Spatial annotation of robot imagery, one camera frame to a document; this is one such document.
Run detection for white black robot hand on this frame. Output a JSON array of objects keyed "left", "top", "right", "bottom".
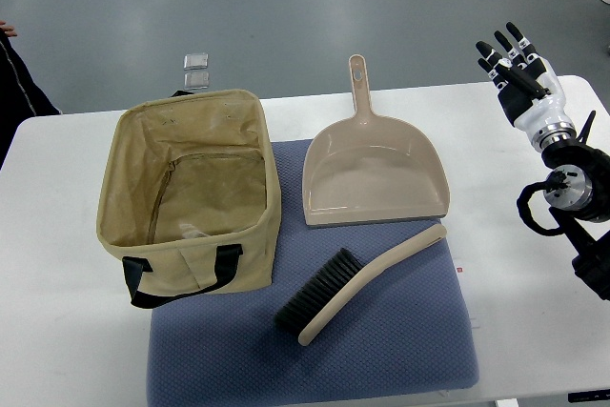
[{"left": 476, "top": 22, "right": 576, "bottom": 152}]

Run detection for yellow fabric bag black handles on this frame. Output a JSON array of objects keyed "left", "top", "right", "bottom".
[{"left": 96, "top": 90, "right": 281, "bottom": 309}]

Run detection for upper clear floor plate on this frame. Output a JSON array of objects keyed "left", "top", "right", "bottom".
[{"left": 183, "top": 52, "right": 209, "bottom": 70}]

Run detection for blue quilted cushion mat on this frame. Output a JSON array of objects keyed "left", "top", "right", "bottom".
[{"left": 147, "top": 140, "right": 478, "bottom": 406}]

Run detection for black table control panel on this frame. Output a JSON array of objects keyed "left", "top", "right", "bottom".
[{"left": 567, "top": 390, "right": 610, "bottom": 403}]

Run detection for person in dark clothing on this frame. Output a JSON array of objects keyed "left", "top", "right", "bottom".
[{"left": 0, "top": 21, "right": 62, "bottom": 165}]

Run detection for pink plastic dustpan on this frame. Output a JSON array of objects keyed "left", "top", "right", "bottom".
[{"left": 302, "top": 54, "right": 450, "bottom": 226}]

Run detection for pink hand broom black bristles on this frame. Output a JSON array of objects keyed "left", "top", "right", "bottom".
[{"left": 274, "top": 223, "right": 447, "bottom": 346}]

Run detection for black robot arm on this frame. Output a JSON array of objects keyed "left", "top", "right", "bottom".
[{"left": 517, "top": 112, "right": 609, "bottom": 300}]

